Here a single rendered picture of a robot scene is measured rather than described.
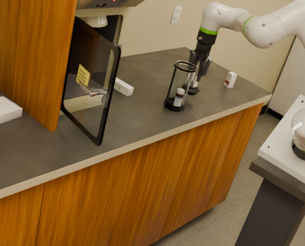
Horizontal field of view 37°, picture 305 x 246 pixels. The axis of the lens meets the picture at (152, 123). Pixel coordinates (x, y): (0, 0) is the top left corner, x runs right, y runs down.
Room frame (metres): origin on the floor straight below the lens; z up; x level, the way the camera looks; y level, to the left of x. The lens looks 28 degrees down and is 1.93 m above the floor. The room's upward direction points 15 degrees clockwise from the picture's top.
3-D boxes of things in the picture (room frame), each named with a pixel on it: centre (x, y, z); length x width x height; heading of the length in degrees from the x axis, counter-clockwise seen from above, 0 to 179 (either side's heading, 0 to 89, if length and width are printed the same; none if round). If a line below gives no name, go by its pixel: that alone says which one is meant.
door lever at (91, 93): (1.47, 0.24, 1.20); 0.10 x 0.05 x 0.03; 46
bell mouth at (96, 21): (1.86, 0.38, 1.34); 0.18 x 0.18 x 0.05
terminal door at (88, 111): (1.54, 0.27, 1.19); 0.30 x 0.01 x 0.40; 46
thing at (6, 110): (1.55, 0.61, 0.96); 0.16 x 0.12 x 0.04; 152
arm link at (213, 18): (2.20, -0.15, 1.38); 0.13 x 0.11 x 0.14; 97
